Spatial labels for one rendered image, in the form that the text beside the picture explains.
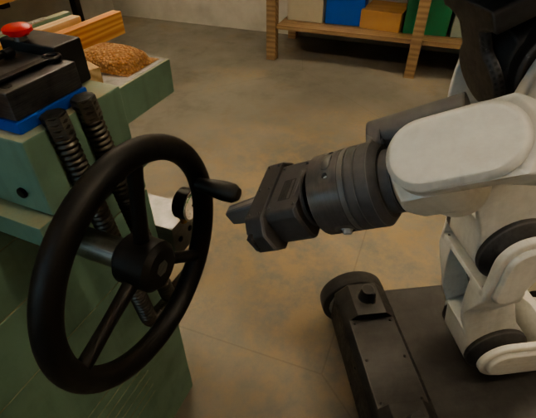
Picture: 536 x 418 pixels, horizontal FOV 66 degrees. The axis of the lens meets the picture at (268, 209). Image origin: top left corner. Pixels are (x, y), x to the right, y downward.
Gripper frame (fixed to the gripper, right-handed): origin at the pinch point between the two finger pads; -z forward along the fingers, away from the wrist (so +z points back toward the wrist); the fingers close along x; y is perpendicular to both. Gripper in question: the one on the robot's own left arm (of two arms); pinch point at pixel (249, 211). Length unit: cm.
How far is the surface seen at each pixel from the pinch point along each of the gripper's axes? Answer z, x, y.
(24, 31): -10.1, 1.7, 29.2
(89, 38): -30.4, 26.6, 24.1
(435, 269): -12, 65, -103
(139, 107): -20.1, 15.7, 12.8
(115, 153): 0.3, -8.4, 17.3
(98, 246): -10.8, -11.1, 9.1
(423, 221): -18, 91, -104
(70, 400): -39.0, -21.7, -13.6
